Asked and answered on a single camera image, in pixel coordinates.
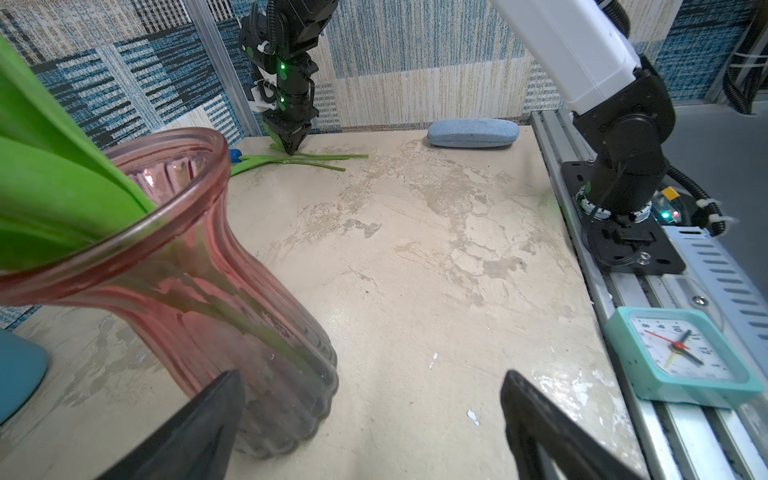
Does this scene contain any yellow tulip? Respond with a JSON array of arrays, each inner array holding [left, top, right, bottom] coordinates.
[[1, 42, 156, 273]]

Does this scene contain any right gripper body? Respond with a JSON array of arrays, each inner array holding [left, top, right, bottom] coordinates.
[[262, 53, 318, 141]]

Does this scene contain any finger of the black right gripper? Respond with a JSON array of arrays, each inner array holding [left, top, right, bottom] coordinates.
[[278, 123, 308, 155]]

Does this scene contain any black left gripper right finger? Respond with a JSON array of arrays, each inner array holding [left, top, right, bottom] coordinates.
[[501, 370, 639, 479]]

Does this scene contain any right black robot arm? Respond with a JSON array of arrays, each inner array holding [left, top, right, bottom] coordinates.
[[238, 1, 675, 223]]

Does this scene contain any tulip bunch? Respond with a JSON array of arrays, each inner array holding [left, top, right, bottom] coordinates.
[[230, 143, 369, 177]]

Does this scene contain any blue grey oval pad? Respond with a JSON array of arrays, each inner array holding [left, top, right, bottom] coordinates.
[[426, 118, 520, 149]]

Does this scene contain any red ribbed glass vase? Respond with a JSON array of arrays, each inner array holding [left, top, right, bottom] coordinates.
[[1, 128, 339, 458]]

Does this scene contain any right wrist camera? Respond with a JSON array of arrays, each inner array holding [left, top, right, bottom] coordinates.
[[248, 80, 277, 113]]

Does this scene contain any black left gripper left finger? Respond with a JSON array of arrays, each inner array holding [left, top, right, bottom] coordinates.
[[100, 370, 245, 479]]

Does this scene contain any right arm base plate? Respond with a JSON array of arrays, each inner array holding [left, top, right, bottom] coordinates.
[[560, 161, 686, 276]]

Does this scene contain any blue ceramic vase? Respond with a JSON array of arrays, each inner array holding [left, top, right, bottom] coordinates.
[[0, 330, 48, 423]]

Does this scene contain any small mint alarm clock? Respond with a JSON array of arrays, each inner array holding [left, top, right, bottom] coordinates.
[[603, 307, 764, 409]]

